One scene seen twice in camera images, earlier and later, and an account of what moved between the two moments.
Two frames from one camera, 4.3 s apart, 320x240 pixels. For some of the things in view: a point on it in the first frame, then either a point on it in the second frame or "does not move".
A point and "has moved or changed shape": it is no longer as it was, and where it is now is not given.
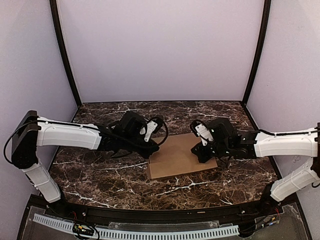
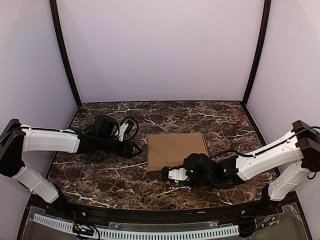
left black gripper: [146, 145] -> [127, 149]
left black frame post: [56, 26] does not move
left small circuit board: [84, 229] does not move
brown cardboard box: [175, 157] has moved or changed shape
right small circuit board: [262, 222] does not move
